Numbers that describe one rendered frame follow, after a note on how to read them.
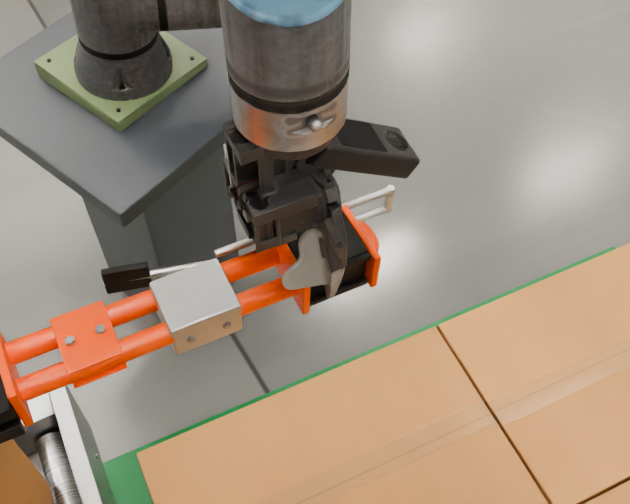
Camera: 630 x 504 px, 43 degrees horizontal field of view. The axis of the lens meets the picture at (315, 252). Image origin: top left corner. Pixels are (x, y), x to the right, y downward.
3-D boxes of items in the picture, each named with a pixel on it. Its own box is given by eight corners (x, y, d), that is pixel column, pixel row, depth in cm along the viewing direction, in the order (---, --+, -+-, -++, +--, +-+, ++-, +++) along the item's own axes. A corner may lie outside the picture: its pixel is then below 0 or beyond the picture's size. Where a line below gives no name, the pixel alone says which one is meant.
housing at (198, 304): (177, 359, 76) (171, 335, 72) (153, 304, 79) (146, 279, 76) (245, 332, 78) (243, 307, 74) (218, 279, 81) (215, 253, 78)
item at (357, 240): (302, 315, 79) (303, 287, 75) (271, 260, 82) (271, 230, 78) (377, 285, 81) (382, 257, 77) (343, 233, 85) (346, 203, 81)
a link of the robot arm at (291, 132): (317, 18, 63) (374, 96, 58) (317, 65, 67) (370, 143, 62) (210, 51, 60) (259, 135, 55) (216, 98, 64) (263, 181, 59)
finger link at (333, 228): (315, 256, 75) (298, 177, 70) (331, 250, 76) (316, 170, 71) (335, 281, 71) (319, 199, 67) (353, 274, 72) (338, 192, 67)
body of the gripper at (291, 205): (226, 199, 74) (213, 104, 64) (311, 168, 76) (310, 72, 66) (259, 261, 70) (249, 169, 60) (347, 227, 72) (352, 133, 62)
